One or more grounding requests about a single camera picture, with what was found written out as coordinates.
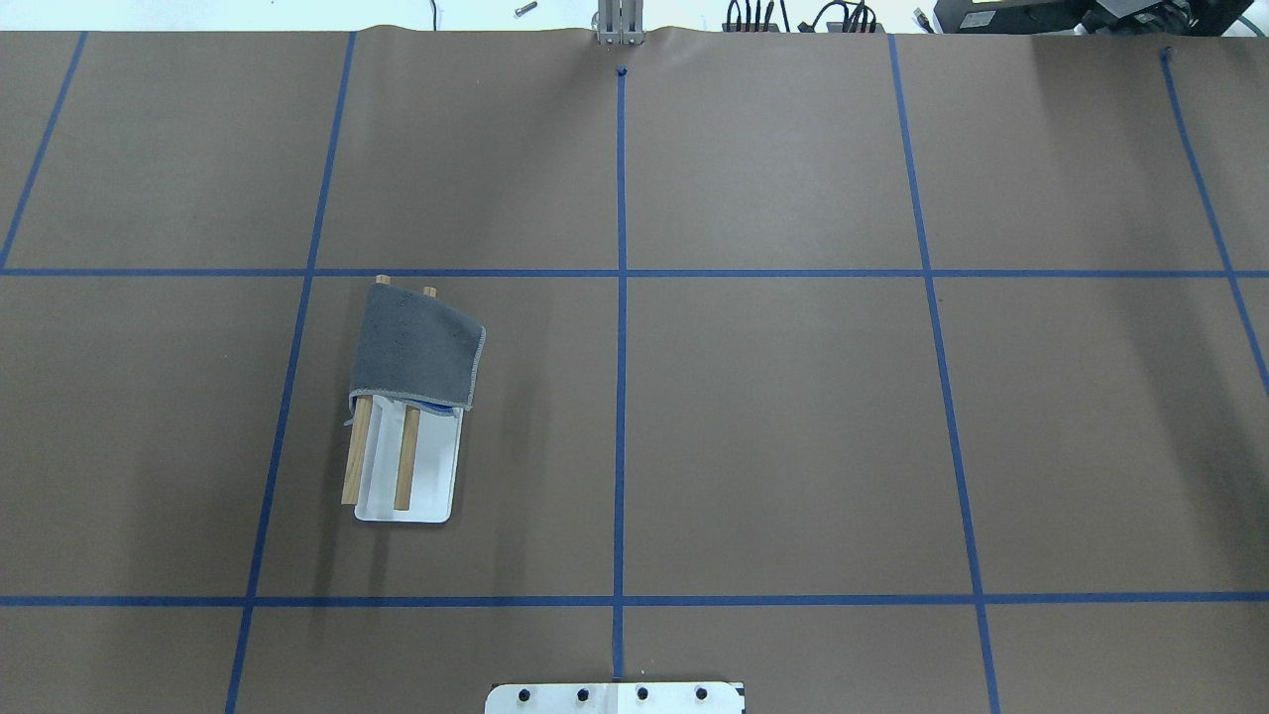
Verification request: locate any grey-blue microfibre towel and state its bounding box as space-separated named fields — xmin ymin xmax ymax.
xmin=348 ymin=282 xmax=489 ymax=413

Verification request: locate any black equipment at table edge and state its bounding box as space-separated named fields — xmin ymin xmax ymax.
xmin=931 ymin=1 xmax=1253 ymax=37

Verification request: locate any white rack base plate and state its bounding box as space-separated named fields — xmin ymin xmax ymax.
xmin=353 ymin=394 xmax=464 ymax=526

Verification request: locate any aluminium frame post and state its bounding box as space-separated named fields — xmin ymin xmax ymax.
xmin=594 ymin=0 xmax=646 ymax=47

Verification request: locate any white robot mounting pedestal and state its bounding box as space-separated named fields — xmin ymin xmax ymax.
xmin=483 ymin=681 xmax=747 ymax=713

